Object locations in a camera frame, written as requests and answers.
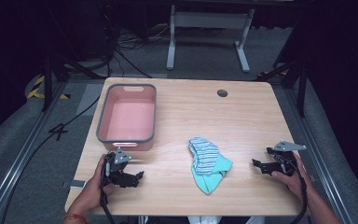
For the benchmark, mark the black metal stand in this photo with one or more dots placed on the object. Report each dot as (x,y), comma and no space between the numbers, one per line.
(48,81)
(301,84)

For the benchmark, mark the black tape cross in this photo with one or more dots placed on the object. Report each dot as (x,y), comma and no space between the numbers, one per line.
(58,131)

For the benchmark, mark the person's left hand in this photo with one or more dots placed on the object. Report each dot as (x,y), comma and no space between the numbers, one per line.
(93,189)

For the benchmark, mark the white metal table frame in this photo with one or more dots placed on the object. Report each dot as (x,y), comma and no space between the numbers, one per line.
(209,20)

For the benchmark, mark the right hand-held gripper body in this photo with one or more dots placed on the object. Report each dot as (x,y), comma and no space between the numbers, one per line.
(281,160)

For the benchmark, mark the person's right hand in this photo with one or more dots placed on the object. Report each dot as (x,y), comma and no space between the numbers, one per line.
(295,182)

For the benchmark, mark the person's white clothing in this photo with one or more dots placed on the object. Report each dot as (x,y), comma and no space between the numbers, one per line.
(205,220)

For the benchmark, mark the yellow black hazard tape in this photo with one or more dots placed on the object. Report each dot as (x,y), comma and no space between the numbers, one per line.
(35,91)

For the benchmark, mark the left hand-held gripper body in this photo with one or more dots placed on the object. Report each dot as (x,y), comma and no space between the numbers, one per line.
(118,169)

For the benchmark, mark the aluminium floor rail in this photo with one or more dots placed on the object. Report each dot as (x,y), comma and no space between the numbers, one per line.
(320,155)
(18,158)

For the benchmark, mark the grey tape strip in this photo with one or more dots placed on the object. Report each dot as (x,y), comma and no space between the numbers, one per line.
(77,184)

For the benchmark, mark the grey table grommet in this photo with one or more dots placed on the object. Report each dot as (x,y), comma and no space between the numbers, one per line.
(222,93)

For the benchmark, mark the teal sock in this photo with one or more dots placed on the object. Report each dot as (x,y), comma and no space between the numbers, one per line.
(211,182)

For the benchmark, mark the blue white striped sock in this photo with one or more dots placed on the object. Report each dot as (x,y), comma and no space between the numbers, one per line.
(205,155)

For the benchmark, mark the pink plastic basin grey rim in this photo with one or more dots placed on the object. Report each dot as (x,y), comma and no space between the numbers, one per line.
(130,119)

